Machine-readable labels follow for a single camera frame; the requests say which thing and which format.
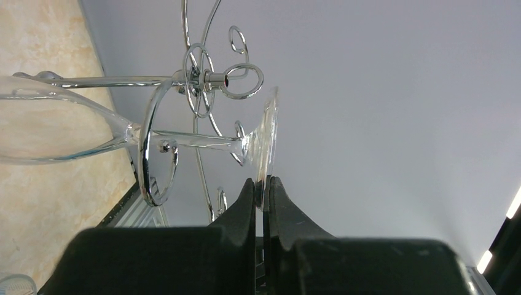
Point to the tall clear flute glass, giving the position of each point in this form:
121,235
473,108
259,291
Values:
44,124

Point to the chrome wine glass rack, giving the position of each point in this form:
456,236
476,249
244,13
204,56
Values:
198,81

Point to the small clear tumbler glass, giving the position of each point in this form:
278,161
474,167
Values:
17,284

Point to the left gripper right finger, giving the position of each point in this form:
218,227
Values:
303,258

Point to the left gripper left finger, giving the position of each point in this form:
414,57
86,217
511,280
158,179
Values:
215,259

